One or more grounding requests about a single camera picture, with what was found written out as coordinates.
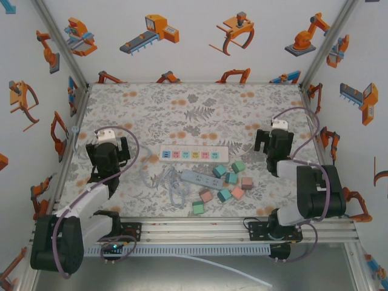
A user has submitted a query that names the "white power strip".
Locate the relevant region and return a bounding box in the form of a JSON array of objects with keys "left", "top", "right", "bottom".
[{"left": 159, "top": 144, "right": 230, "bottom": 164}]

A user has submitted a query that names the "grey power strip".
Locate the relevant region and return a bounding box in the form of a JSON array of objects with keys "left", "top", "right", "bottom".
[{"left": 181, "top": 169, "right": 225, "bottom": 191}]

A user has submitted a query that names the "floral table mat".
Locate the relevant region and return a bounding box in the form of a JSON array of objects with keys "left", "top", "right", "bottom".
[{"left": 59, "top": 82, "right": 334, "bottom": 219}]

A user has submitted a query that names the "grey power strip cable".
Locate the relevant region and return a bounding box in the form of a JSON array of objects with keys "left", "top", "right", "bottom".
[{"left": 71, "top": 125, "right": 192, "bottom": 209}]

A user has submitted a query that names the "aluminium side rail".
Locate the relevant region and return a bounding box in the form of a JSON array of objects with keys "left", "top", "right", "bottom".
[
  {"left": 56, "top": 84, "right": 92, "bottom": 213},
  {"left": 298, "top": 84, "right": 338, "bottom": 186}
]

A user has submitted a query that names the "blue conveyor wall sticker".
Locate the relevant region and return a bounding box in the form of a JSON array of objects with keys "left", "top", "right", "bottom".
[
  {"left": 269, "top": 70, "right": 302, "bottom": 84},
  {"left": 0, "top": 0, "right": 16, "bottom": 15},
  {"left": 68, "top": 75, "right": 79, "bottom": 118},
  {"left": 365, "top": 253, "right": 388, "bottom": 283}
]

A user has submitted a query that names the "aluminium frame post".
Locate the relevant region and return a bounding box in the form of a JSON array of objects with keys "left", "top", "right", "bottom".
[
  {"left": 298, "top": 0, "right": 361, "bottom": 90},
  {"left": 30, "top": 0, "right": 91, "bottom": 90}
]

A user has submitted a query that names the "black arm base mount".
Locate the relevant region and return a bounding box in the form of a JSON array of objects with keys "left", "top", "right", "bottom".
[
  {"left": 119, "top": 222, "right": 143, "bottom": 243},
  {"left": 247, "top": 221, "right": 304, "bottom": 244}
]

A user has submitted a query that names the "conveyor machine wall sticker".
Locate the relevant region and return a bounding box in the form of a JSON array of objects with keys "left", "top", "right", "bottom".
[
  {"left": 339, "top": 82, "right": 379, "bottom": 127},
  {"left": 119, "top": 14, "right": 180, "bottom": 56}
]

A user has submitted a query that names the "milling machine wall sticker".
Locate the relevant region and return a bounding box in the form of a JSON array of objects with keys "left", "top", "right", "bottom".
[
  {"left": 63, "top": 17, "right": 98, "bottom": 57},
  {"left": 326, "top": 34, "right": 350, "bottom": 69}
]

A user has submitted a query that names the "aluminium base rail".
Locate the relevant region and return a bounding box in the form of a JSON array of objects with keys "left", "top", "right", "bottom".
[{"left": 81, "top": 217, "right": 359, "bottom": 245}]

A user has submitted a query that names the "white slotted cable duct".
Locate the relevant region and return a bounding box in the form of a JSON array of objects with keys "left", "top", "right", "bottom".
[{"left": 83, "top": 244, "right": 272, "bottom": 258}]

